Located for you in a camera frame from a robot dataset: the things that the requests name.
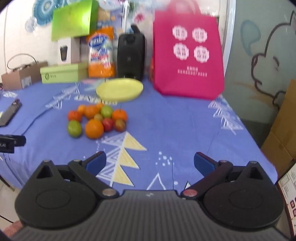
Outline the flattened cardboard box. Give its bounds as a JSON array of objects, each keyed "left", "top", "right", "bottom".
[{"left": 261, "top": 79, "right": 296, "bottom": 178}]

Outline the large orange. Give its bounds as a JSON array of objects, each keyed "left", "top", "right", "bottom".
[{"left": 85, "top": 119, "right": 104, "bottom": 139}]

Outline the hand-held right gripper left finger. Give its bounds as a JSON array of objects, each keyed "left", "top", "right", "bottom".
[{"left": 36, "top": 151, "right": 117, "bottom": 200}]

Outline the red-orange tomato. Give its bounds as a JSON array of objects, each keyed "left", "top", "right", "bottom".
[{"left": 68, "top": 110, "right": 82, "bottom": 122}]

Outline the lime green box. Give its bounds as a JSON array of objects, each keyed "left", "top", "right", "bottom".
[{"left": 51, "top": 0, "right": 99, "bottom": 42}]

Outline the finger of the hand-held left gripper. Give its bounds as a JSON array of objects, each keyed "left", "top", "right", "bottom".
[{"left": 4, "top": 134, "right": 26, "bottom": 147}]

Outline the pink tote bag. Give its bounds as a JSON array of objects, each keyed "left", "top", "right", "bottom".
[{"left": 153, "top": 0, "right": 225, "bottom": 100}]

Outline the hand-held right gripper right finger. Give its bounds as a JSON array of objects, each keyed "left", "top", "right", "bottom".
[{"left": 180, "top": 152, "right": 266, "bottom": 199}]

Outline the blue printed tablecloth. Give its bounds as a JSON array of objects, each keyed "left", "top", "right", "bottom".
[{"left": 0, "top": 77, "right": 278, "bottom": 193}]

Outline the orange paper cup packet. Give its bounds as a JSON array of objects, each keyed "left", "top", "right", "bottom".
[{"left": 87, "top": 27, "right": 116, "bottom": 78}]

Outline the brown cardboard box with strap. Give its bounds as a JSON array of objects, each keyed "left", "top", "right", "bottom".
[{"left": 1, "top": 54, "right": 48, "bottom": 91}]

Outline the large green apple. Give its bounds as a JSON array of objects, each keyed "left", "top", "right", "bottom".
[{"left": 67, "top": 120, "right": 83, "bottom": 138}]

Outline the white box with cup picture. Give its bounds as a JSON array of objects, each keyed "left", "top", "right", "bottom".
[{"left": 57, "top": 37, "right": 73, "bottom": 65}]

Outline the red and green apple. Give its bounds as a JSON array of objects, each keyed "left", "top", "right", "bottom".
[{"left": 114, "top": 119, "right": 127, "bottom": 132}]

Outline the white printed sheet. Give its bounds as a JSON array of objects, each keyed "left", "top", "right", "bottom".
[{"left": 277, "top": 162, "right": 296, "bottom": 232}]

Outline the pale green box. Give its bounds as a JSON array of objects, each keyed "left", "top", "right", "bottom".
[{"left": 40, "top": 62, "right": 89, "bottom": 84}]

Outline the blue paper wall decoration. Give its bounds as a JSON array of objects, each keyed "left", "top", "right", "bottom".
[{"left": 25, "top": 0, "right": 61, "bottom": 33}]

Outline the yellow plastic plate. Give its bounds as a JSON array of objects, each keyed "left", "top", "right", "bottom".
[{"left": 95, "top": 78, "right": 144, "bottom": 102}]

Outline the black flat device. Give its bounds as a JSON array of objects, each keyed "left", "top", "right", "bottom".
[{"left": 0, "top": 98, "right": 23, "bottom": 127}]

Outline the black speaker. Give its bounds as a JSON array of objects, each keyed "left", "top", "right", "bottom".
[{"left": 117, "top": 24, "right": 146, "bottom": 81}]

